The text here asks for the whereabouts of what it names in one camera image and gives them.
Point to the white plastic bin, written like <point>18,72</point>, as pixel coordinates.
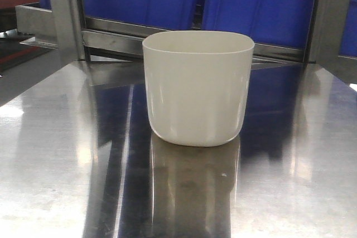
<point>197,85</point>

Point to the stainless steel shelf rack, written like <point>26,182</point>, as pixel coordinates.
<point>67,27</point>

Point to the blue plastic crate right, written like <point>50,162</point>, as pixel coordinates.
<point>273,22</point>

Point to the blue crate far right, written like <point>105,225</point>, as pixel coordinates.
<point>348,41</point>

